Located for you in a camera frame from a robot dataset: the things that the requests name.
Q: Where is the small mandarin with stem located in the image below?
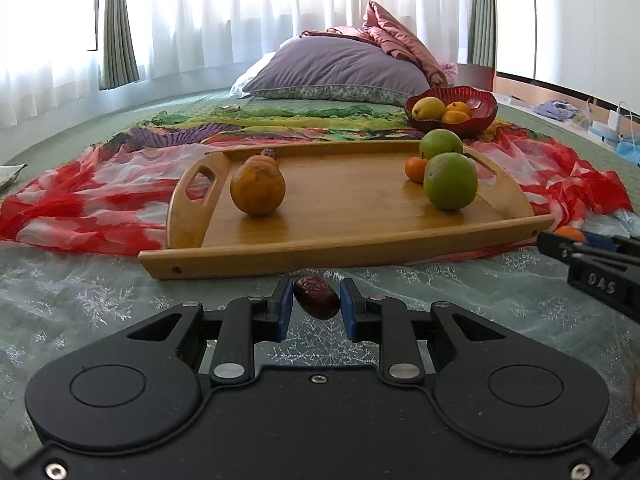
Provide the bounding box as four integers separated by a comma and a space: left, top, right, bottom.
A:
405, 156, 428, 184

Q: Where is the green apple on tray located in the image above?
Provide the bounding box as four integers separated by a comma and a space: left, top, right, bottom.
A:
423, 153, 477, 211

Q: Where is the green curtain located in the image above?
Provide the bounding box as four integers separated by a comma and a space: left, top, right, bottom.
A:
468, 0, 497, 70
93, 0, 140, 91

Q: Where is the dull brown orange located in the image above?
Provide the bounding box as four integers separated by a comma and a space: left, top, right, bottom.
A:
230, 164, 286, 217

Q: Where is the green centre curtain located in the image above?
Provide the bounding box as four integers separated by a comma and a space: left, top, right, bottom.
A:
93, 0, 140, 91

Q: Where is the dark red date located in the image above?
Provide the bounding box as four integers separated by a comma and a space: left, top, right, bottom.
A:
293, 273, 341, 321

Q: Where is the small bright mandarin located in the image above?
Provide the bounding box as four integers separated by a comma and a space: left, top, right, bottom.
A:
553, 226, 588, 243

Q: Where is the green right curtain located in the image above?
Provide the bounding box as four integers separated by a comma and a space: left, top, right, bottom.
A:
468, 0, 497, 70

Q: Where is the person's fingertip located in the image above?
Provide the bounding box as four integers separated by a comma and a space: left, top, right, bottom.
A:
631, 374, 640, 427

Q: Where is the wrinkled red date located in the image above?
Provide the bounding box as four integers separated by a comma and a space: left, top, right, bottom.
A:
260, 148, 278, 160

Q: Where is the white charger with cable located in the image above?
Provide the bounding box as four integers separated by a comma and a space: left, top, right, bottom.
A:
587, 102, 639, 151

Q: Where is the colourful red floral scarf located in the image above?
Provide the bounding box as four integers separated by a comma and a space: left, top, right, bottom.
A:
1, 104, 632, 256

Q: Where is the red glass fruit bowl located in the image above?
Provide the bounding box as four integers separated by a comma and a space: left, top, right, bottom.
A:
405, 86, 498, 139

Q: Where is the purple pillow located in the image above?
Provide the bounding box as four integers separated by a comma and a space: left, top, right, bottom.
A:
230, 36, 430, 106

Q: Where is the green apple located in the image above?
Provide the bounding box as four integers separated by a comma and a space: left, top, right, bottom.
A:
419, 129, 463, 159
423, 153, 477, 211

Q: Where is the pink crumpled blanket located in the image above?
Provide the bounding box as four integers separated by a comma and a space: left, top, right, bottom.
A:
300, 0, 458, 88

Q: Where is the green quilted bedspread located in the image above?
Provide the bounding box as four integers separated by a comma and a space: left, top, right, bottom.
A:
1, 90, 639, 208

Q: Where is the lavender cloth at right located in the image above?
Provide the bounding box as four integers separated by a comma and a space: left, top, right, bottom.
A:
533, 99, 578, 122

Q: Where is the yellow mango in bowl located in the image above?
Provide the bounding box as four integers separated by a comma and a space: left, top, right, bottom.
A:
411, 96, 447, 122

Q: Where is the small orange mandarin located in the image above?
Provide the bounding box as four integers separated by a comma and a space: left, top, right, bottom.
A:
244, 155, 279, 168

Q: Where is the wooden serving tray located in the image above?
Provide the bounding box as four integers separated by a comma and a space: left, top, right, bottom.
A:
139, 141, 554, 280

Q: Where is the wooden bed frame edge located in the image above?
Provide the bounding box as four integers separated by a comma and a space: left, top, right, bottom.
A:
457, 64, 618, 122

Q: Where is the white sheer curtain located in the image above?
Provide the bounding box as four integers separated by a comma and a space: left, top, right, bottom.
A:
1, 0, 471, 128

